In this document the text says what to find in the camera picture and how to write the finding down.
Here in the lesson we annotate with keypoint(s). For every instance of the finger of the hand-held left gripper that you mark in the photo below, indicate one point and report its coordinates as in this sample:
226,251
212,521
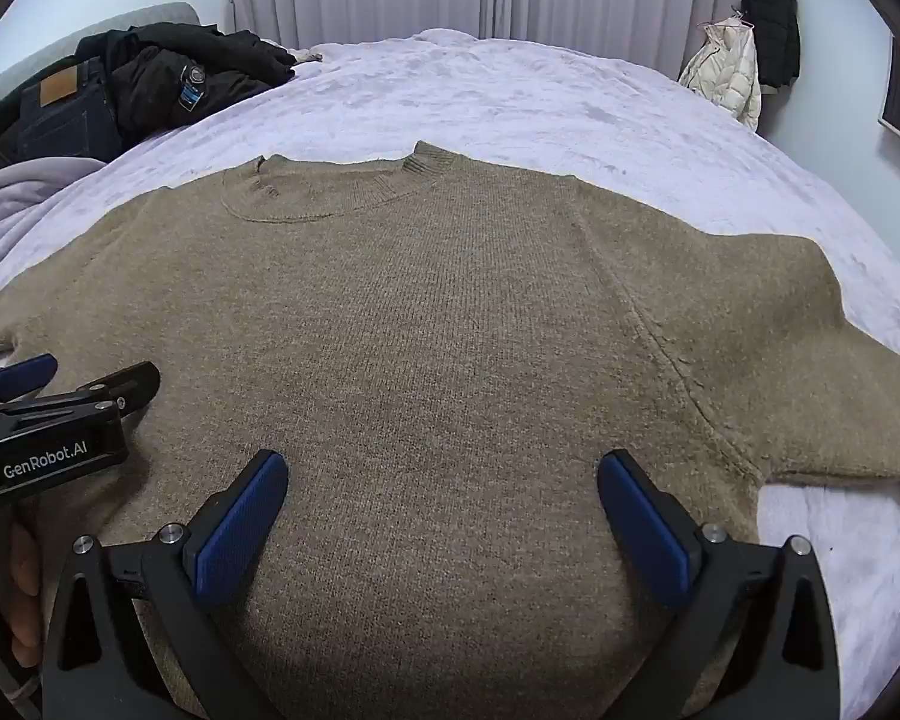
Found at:
112,390
22,376

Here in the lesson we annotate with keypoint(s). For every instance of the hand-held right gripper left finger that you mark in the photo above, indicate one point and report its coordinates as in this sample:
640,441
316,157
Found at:
244,532

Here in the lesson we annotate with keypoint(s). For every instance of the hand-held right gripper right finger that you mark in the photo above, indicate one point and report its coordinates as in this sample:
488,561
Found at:
645,532

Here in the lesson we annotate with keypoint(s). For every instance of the brown knit sweater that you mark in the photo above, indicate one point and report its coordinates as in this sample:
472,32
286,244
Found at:
435,330

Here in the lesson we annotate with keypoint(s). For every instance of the person's left hand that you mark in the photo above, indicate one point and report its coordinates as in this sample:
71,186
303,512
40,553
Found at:
26,585

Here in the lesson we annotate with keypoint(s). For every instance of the smooth lavender duvet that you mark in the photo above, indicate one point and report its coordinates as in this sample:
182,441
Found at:
22,195

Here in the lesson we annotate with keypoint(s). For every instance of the dark blue jeans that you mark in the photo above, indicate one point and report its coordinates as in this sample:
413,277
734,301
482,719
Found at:
60,112

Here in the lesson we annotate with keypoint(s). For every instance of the grey padded headboard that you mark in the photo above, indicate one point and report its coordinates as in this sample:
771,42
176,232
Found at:
60,45

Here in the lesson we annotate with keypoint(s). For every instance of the small beige cloth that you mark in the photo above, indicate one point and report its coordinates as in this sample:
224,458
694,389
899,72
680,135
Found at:
307,55

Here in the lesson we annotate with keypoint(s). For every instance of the lavender fleece blanket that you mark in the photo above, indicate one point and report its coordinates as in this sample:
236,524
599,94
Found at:
532,90

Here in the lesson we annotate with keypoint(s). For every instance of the white puffer jacket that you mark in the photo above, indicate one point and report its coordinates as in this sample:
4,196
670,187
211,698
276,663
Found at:
724,71

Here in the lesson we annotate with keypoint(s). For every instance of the black hanging jacket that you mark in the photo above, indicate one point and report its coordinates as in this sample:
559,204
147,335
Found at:
772,15

